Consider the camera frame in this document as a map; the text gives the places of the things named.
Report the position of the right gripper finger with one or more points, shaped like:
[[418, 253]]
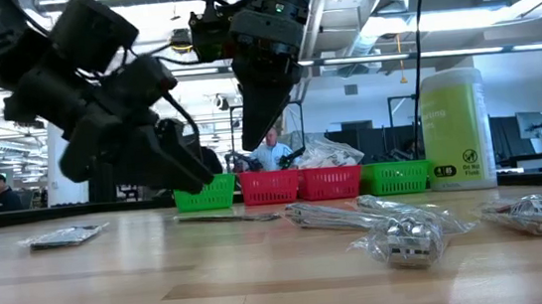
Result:
[[259, 108]]

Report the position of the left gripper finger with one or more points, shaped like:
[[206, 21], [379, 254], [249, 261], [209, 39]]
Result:
[[174, 129], [163, 167]]

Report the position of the vanity pack plastic bag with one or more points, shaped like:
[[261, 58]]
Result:
[[336, 158], [322, 143]]

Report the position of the black comb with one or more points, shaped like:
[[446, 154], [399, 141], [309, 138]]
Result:
[[65, 237], [227, 218]]

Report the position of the nail clipper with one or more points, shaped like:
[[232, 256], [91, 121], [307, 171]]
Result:
[[391, 205], [407, 246], [327, 219], [531, 214]]

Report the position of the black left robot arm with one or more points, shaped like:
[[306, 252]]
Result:
[[1, 43]]

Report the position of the green plastic mesh basket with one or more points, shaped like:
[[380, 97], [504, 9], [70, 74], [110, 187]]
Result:
[[215, 197], [395, 177]]

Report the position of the red plastic mesh basket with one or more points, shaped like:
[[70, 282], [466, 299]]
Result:
[[269, 187], [329, 184]]

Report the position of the black room divider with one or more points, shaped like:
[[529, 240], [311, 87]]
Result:
[[375, 142]]

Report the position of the green disinfecting wipes canister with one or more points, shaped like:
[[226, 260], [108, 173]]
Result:
[[456, 129]]

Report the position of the background monitor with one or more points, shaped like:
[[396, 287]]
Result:
[[530, 124]]

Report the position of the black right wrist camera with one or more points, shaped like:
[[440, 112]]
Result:
[[210, 38]]

